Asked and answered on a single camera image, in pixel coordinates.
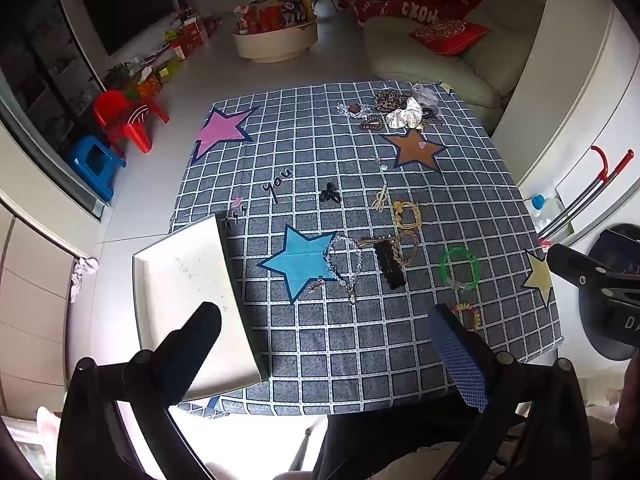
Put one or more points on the red plastic chair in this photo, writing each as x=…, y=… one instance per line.
x=120, y=110

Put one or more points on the clear plastic bag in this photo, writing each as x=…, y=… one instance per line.
x=425, y=94

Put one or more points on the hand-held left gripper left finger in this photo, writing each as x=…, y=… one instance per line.
x=192, y=340

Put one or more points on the round cream coffee table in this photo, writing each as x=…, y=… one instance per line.
x=275, y=42

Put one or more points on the dark glass cabinet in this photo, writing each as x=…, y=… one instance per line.
x=40, y=85

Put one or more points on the television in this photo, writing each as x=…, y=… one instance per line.
x=125, y=5

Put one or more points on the beige hair clip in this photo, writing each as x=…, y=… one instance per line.
x=380, y=201

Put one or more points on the green bangle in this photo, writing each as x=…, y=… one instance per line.
x=443, y=269

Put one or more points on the red cushion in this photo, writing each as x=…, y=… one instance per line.
x=450, y=35

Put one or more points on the small silver pendant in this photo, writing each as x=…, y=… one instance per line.
x=383, y=165

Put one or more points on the white washing machine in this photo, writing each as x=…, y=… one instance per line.
x=585, y=330

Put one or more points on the white rectangular tray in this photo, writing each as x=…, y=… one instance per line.
x=185, y=270

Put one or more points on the red cardboard box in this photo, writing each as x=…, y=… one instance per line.
x=190, y=37

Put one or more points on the blue plastic stool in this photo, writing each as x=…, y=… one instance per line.
x=87, y=152

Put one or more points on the beige sofa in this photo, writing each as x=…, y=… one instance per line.
x=415, y=65

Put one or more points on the black bow hair clip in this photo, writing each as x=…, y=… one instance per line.
x=330, y=195

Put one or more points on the white dotted scrunchie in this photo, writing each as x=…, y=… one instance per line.
x=405, y=115

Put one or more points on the white rag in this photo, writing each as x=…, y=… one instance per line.
x=82, y=267

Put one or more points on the potted green plant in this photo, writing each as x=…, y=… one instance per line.
x=122, y=75

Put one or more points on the white cabinet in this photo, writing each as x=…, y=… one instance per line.
x=570, y=60

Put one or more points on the leopard print scrunchie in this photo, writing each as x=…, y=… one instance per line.
x=387, y=100

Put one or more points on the black claw hair clip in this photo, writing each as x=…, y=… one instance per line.
x=391, y=270

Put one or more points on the grey checked star tablecloth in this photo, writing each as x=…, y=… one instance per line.
x=325, y=340

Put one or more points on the red tipped metal pole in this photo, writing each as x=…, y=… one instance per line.
x=590, y=197
x=575, y=205

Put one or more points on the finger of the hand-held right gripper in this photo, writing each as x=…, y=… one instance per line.
x=570, y=262

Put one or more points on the blue capped bottle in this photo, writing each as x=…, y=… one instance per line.
x=539, y=203

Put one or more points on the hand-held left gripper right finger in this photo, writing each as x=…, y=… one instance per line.
x=457, y=355

